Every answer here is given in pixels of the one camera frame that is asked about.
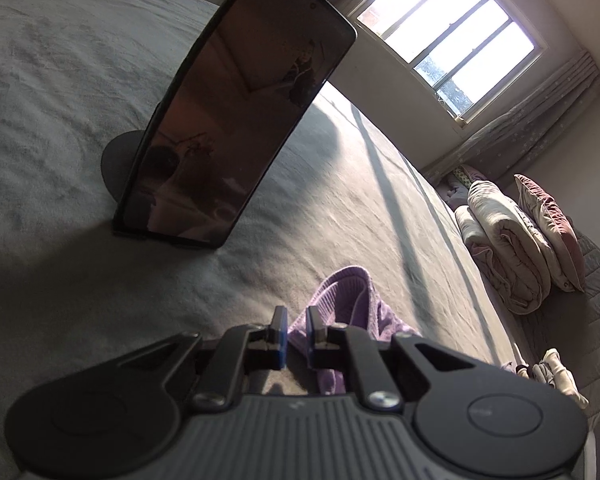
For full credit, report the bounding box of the grey bed sheet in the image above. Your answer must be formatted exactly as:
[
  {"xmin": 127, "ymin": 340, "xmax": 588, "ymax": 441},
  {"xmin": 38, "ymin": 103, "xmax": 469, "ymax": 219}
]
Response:
[{"xmin": 0, "ymin": 0, "xmax": 513, "ymax": 479}]

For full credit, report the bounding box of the folded grey garment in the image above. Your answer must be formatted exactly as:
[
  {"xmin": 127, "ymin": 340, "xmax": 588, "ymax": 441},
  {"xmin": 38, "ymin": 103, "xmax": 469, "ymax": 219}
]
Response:
[{"xmin": 528, "ymin": 362, "xmax": 555, "ymax": 388}]

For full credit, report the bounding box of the folded beige pink quilt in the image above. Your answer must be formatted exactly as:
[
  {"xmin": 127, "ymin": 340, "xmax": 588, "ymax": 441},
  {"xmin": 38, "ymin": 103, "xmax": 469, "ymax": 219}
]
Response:
[{"xmin": 455, "ymin": 180, "xmax": 562, "ymax": 315}]

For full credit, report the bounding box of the pink pillow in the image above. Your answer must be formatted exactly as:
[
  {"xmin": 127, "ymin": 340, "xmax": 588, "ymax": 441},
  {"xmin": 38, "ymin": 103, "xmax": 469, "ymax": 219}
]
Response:
[{"xmin": 514, "ymin": 174, "xmax": 585, "ymax": 292}]

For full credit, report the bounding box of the grey patterned curtain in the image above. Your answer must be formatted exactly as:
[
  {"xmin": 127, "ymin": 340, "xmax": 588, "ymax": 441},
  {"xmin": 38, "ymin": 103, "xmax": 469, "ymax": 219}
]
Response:
[{"xmin": 422, "ymin": 50, "xmax": 600, "ymax": 185}]

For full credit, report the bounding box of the window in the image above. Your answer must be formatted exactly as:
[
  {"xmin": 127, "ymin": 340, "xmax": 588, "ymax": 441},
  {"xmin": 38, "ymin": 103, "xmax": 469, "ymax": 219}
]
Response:
[{"xmin": 353, "ymin": 0, "xmax": 544, "ymax": 125}]

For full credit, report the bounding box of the dark phone on stand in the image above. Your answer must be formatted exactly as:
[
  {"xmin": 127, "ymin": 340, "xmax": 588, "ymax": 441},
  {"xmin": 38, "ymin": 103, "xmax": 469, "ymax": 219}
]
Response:
[{"xmin": 112, "ymin": 0, "xmax": 356, "ymax": 248}]

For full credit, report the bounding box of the folded cream garment top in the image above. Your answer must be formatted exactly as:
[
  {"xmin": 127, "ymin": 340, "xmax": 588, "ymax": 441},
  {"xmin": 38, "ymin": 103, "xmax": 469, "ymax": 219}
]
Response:
[{"xmin": 541, "ymin": 348, "xmax": 588, "ymax": 410}]

